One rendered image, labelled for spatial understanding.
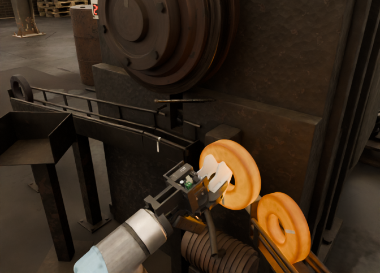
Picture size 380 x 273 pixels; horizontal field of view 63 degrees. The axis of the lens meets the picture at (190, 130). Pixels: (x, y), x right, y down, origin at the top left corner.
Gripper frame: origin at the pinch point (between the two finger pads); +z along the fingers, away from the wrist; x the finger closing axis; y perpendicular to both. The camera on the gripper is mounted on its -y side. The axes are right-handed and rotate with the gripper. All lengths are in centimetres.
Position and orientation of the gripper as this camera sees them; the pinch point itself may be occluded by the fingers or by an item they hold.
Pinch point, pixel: (228, 167)
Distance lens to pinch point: 68.8
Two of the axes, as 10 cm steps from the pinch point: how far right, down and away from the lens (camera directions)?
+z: 7.2, -5.3, 4.4
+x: -6.6, -3.6, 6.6
